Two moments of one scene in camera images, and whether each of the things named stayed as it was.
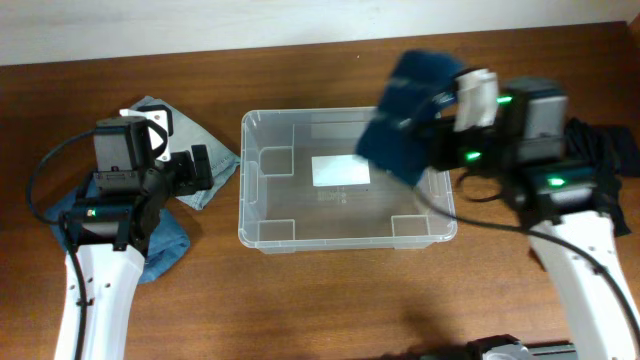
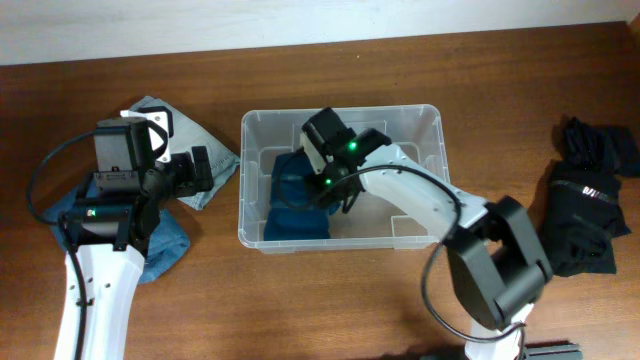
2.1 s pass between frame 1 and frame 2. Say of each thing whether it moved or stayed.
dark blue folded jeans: stayed
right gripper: moved
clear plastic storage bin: stayed
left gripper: stayed
